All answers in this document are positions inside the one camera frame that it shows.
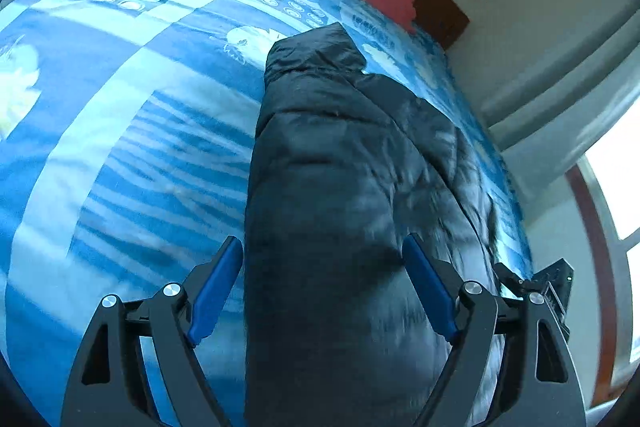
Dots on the window with brown frame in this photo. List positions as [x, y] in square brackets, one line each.
[617, 217]

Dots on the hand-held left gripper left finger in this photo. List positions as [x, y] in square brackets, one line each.
[216, 289]

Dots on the blue printed bed blanket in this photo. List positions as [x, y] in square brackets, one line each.
[125, 107]

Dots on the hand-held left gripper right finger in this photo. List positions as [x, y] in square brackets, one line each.
[429, 287]

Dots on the grey curtain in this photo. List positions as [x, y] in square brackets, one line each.
[565, 82]

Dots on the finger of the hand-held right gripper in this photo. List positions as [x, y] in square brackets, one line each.
[509, 279]

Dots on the black puffer jacket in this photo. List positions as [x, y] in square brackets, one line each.
[340, 207]

